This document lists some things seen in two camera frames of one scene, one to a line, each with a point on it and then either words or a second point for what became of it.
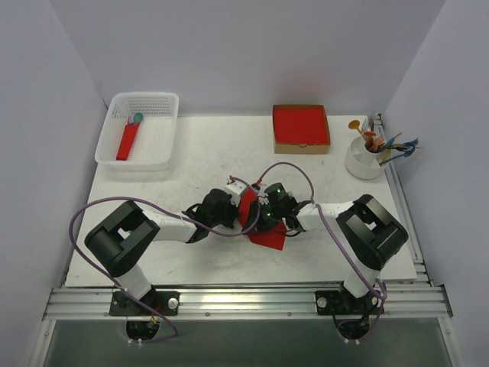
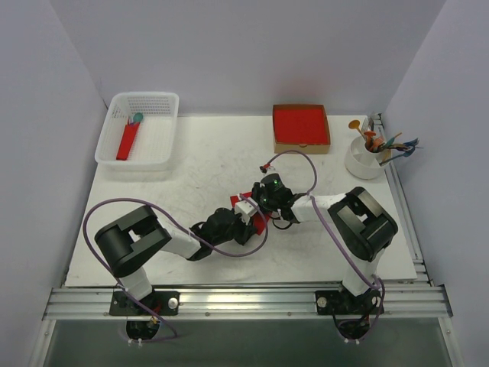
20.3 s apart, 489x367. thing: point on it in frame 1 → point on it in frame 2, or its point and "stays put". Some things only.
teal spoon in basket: (137, 117) stays put
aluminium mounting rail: (250, 303) stays put
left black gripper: (232, 211) → (246, 229)
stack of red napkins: (301, 125) stays put
